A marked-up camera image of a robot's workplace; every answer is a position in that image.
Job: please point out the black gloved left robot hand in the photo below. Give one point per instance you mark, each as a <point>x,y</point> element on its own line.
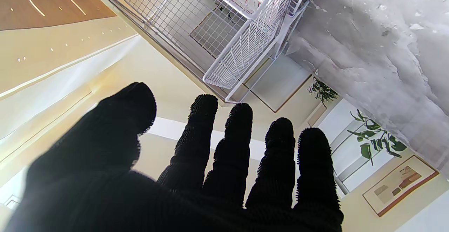
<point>105,190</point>

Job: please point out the large leafy green plant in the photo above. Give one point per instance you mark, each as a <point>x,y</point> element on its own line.
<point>377,142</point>

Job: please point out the small green plant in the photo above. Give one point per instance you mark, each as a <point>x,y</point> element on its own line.
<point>322,91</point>

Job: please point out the white panel brown frame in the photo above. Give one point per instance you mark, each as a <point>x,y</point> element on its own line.
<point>280,84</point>

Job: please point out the framed beige abstract picture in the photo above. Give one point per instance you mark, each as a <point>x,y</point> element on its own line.
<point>400,184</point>

